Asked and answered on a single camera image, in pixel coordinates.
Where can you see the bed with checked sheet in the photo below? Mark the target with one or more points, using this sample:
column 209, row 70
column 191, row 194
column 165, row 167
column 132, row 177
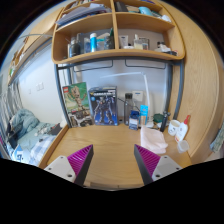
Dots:
column 40, row 146

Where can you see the blue robot model kit box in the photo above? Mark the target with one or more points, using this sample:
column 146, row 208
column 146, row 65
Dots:
column 103, row 105

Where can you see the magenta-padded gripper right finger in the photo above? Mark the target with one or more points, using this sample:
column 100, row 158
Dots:
column 150, row 161

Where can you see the dark green round container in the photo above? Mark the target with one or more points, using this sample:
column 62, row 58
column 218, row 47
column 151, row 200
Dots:
column 157, row 117

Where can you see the pink towel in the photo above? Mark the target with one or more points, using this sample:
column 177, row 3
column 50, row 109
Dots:
column 153, row 140

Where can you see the teal blanket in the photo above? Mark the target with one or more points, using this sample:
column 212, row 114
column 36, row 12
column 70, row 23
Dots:
column 26, row 120

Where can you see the dark grey metal frame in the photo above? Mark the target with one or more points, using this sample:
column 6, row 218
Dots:
column 181, row 83

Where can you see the black cylindrical stick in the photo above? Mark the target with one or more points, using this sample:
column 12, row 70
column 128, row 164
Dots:
column 164, row 123

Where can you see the clear plastic cup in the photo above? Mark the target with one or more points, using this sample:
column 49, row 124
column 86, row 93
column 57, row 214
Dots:
column 183, row 146

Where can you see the white wall switch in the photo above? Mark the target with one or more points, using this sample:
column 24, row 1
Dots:
column 40, row 87

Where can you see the green tree figure set box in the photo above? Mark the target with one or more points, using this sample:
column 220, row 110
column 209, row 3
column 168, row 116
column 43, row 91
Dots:
column 75, row 100

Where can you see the white desk lamp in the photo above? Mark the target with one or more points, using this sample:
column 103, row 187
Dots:
column 146, row 86

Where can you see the white bottle with red cap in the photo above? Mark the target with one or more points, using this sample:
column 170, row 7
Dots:
column 181, row 131

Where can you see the white mug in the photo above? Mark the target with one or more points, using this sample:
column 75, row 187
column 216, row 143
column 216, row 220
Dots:
column 173, row 128

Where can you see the light blue card package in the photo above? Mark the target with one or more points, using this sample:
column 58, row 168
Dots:
column 144, row 113

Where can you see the wooden shelf unit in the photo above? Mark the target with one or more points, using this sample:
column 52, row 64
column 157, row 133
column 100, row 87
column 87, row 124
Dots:
column 115, row 33

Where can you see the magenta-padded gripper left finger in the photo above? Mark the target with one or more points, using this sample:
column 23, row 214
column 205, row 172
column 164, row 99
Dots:
column 79, row 161

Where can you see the small blue box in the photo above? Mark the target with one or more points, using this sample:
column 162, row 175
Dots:
column 133, row 120

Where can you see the dark transparent water bottle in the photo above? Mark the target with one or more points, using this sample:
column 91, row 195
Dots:
column 128, row 110

